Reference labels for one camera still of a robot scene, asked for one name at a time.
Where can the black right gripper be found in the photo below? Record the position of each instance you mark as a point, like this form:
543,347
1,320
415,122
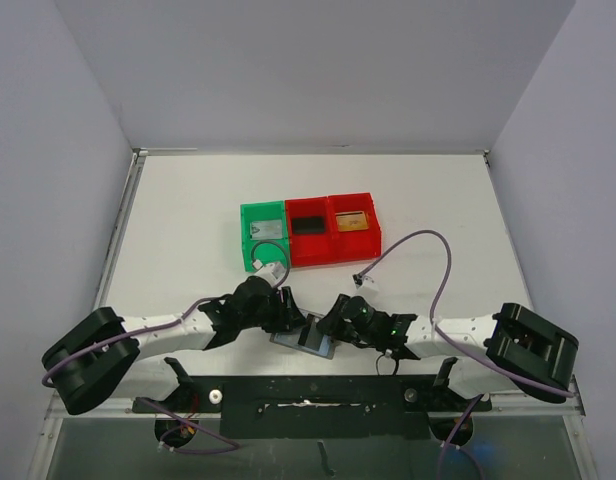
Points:
333,317

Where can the front aluminium frame rail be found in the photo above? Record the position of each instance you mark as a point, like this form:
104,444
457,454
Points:
506,435

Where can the red plastic bin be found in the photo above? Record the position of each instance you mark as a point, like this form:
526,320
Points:
310,250
358,245

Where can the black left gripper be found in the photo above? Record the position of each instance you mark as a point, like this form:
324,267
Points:
287,317

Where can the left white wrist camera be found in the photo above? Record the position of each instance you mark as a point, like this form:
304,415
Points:
272,272

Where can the black card in bin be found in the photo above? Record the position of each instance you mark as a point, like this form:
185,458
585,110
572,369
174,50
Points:
308,225

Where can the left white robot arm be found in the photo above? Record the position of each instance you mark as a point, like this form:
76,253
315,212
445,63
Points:
88,364

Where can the middle red plastic bin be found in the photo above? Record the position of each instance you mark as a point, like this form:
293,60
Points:
310,250

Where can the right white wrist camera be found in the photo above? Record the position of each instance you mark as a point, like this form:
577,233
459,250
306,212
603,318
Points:
365,283

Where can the right red plastic bin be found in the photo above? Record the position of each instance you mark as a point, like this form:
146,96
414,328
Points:
358,245

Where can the gold credit card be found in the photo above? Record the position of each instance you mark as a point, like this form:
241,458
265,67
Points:
351,221

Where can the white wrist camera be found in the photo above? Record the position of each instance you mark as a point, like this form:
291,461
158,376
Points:
365,283
272,272

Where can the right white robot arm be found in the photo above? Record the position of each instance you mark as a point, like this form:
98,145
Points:
513,348

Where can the grey card holder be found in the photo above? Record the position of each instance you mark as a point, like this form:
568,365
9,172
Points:
290,340

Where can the silver VIP card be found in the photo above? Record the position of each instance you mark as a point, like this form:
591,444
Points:
266,230

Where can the aluminium table edge rail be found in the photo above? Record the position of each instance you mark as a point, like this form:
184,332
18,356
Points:
115,240

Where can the black credit card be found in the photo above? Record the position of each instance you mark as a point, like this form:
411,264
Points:
310,337

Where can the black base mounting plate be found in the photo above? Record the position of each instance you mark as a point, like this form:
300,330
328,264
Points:
317,407

